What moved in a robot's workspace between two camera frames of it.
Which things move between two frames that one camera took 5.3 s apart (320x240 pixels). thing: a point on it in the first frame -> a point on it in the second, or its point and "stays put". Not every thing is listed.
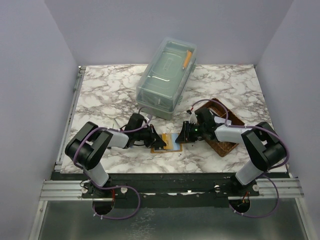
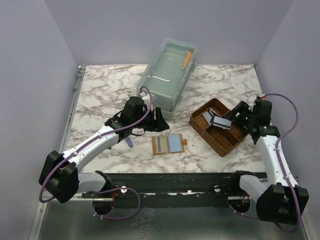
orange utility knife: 188,56 stays put
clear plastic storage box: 164,76 stays put
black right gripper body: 196,131 -> 244,119
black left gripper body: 145,135 -> 149,124
